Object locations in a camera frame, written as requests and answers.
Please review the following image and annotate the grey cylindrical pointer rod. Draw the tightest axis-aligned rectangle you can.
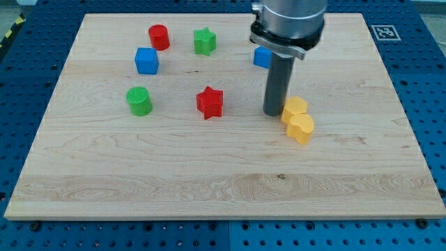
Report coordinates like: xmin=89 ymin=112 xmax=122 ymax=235
xmin=263 ymin=52 xmax=295 ymax=116

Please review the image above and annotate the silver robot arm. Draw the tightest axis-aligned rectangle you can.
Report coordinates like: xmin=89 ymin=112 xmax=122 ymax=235
xmin=249 ymin=0 xmax=328 ymax=116

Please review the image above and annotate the red star block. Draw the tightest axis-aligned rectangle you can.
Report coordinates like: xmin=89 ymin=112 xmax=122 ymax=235
xmin=196 ymin=86 xmax=224 ymax=120

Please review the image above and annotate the green star block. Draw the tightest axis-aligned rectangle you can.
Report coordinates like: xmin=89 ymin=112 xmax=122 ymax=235
xmin=194 ymin=27 xmax=217 ymax=56

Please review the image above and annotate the blue block behind rod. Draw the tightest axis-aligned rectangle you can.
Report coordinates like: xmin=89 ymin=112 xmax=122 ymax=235
xmin=253 ymin=47 xmax=272 ymax=69

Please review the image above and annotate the yellow hexagon block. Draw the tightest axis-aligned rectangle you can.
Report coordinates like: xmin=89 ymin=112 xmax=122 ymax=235
xmin=281 ymin=96 xmax=308 ymax=125

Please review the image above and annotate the yellow heart block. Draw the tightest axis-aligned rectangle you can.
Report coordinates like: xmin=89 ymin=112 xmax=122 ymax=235
xmin=286 ymin=114 xmax=314 ymax=145

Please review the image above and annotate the white fiducial marker tag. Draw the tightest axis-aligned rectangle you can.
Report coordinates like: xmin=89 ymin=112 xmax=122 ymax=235
xmin=371 ymin=24 xmax=401 ymax=41

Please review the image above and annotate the red cylinder block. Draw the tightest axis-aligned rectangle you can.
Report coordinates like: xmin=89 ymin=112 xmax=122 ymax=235
xmin=148 ymin=24 xmax=170 ymax=51

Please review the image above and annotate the blue cube block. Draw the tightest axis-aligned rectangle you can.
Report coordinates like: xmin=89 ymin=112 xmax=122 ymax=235
xmin=134 ymin=47 xmax=160 ymax=75

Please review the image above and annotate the wooden board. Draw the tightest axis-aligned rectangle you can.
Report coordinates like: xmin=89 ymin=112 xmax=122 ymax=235
xmin=5 ymin=13 xmax=445 ymax=221

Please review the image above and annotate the green cylinder block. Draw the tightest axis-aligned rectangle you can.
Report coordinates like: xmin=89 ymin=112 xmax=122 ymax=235
xmin=125 ymin=86 xmax=153 ymax=116

